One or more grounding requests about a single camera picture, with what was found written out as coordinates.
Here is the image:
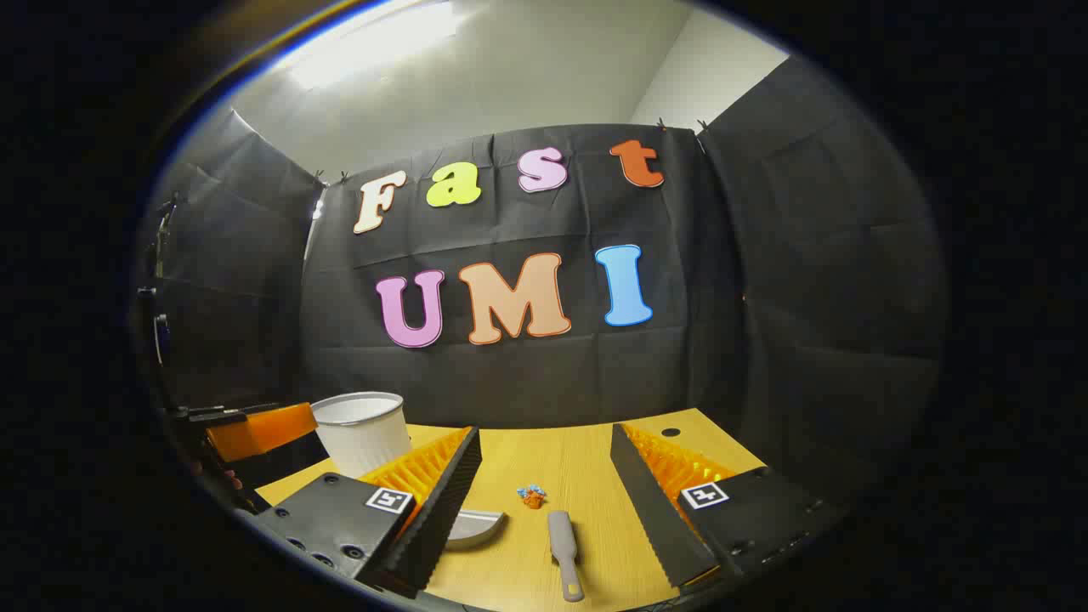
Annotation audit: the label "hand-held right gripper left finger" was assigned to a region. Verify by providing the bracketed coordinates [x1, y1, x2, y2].
[253, 427, 484, 598]

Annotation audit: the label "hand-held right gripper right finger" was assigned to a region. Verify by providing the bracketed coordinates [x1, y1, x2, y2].
[609, 422, 851, 591]

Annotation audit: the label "wooden desktop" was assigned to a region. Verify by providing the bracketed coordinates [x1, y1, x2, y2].
[255, 408, 770, 609]

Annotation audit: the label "black backdrop cloth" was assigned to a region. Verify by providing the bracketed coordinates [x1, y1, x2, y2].
[140, 55, 949, 511]

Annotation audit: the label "black tripod stand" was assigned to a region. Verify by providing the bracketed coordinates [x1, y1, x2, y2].
[134, 194, 181, 411]

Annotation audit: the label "grey plastic dustpan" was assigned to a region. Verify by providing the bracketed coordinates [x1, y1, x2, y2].
[445, 509, 507, 550]

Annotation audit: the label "small grey broom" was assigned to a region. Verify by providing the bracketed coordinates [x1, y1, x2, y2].
[547, 509, 587, 604]

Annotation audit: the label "white ribbed garbage bin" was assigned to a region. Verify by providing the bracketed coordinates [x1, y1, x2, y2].
[310, 391, 415, 480]

